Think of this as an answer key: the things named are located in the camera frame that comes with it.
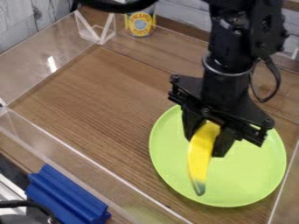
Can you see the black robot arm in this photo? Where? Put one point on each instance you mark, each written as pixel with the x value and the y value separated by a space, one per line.
pixel 248 34

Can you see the yellow toy banana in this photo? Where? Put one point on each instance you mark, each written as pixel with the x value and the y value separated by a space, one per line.
pixel 200 155

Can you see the clear acrylic triangle bracket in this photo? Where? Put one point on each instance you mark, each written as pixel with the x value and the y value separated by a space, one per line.
pixel 95 33

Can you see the clear acrylic front wall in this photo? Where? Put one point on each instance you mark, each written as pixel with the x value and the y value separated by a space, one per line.
pixel 35 150

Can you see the green round plate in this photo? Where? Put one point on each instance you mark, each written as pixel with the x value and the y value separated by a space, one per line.
pixel 240 179

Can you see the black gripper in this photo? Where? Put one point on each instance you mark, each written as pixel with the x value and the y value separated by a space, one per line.
pixel 218 98

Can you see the yellow labelled tin can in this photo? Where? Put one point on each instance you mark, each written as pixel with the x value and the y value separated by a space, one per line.
pixel 141 23

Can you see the blue plastic block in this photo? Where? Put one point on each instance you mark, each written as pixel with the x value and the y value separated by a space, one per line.
pixel 73 204

